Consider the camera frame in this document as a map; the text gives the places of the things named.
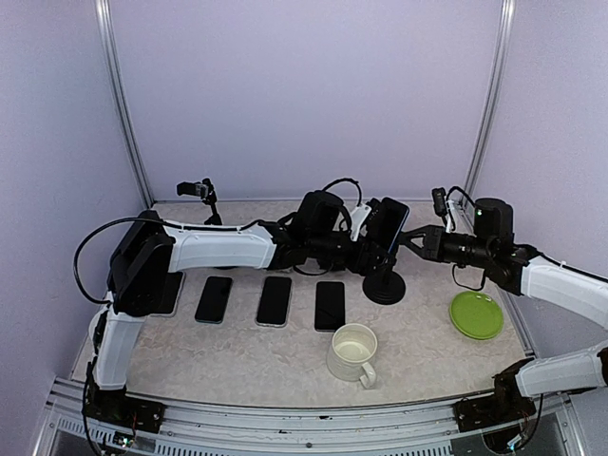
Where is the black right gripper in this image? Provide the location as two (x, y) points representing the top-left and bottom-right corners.
(401, 223), (495, 268)

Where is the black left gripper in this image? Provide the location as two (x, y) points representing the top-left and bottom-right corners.
(309, 230), (396, 276)

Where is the black gooseneck phone stand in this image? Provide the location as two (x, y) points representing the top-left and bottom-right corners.
(362, 256), (407, 306)

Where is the blue-edged phone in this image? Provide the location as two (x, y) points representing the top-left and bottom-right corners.
(377, 197), (409, 253)

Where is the phone with purple edge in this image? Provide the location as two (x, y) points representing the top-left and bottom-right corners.
(314, 281), (346, 332)

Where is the black round-base phone stand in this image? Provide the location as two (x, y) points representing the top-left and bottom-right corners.
(176, 178), (222, 226)

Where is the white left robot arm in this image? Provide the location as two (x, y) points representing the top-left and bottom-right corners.
(90, 190), (409, 423)

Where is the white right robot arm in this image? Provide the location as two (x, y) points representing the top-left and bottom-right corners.
(399, 198), (607, 422)

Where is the white ribbed mug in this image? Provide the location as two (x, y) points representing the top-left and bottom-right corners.
(326, 323), (378, 390)

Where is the green plate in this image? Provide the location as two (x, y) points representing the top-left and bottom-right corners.
(449, 291), (504, 340)

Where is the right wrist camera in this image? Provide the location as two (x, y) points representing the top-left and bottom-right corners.
(431, 187), (448, 218)

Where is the front aluminium rail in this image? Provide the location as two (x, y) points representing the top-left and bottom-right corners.
(29, 378), (591, 455)

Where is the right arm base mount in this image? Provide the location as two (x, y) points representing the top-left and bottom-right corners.
(453, 394), (537, 432)

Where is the right aluminium frame post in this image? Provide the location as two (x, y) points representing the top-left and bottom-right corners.
(465, 0), (517, 195)

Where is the aluminium frame post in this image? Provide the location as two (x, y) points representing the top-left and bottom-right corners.
(94, 0), (155, 208)
(465, 0), (517, 195)

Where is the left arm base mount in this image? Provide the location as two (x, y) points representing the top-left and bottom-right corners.
(85, 396), (165, 434)

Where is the left aluminium frame post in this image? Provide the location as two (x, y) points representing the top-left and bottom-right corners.
(94, 0), (155, 208)

